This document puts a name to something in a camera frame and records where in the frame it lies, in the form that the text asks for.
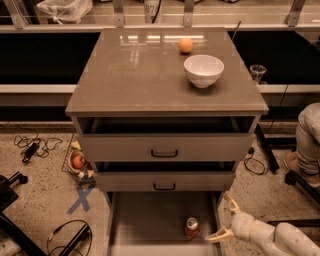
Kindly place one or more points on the clear glass cup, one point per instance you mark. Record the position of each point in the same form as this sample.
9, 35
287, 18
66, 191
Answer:
257, 71

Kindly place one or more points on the person leg with shoe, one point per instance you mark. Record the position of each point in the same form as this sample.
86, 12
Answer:
305, 160

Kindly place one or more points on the grey drawer cabinet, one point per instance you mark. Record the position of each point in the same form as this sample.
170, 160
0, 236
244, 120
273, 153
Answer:
134, 83

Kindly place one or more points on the white plastic bag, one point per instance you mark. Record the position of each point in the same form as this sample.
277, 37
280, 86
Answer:
62, 11

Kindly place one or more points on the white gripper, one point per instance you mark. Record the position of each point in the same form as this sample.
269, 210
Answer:
242, 225

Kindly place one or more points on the wire basket with items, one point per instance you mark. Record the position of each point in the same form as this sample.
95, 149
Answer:
80, 176

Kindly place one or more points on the red coke can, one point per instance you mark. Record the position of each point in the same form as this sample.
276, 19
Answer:
192, 227

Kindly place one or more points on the white ceramic bowl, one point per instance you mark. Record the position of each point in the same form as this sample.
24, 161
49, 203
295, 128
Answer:
203, 70

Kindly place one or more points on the red apple in basket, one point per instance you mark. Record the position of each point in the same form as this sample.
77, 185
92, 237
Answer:
78, 162

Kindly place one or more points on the top grey drawer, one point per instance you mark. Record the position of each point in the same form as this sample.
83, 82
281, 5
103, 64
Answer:
165, 147

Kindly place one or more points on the black power adapter with cable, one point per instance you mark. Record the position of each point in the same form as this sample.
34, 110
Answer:
32, 144

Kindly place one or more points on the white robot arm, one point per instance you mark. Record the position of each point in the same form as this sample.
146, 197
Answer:
282, 240

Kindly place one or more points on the orange fruit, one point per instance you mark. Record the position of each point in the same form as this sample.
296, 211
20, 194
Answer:
185, 45

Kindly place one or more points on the grey drawer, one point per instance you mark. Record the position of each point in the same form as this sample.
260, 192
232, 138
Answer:
153, 224
165, 147
165, 176

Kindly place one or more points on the black stand with cable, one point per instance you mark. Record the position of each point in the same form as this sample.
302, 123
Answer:
20, 224

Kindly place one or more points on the middle grey drawer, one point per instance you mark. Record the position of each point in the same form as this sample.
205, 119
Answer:
165, 176

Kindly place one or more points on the bottom grey drawer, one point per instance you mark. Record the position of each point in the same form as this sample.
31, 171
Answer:
153, 224

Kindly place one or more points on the blue tape cross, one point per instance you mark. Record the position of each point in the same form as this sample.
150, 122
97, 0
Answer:
82, 200

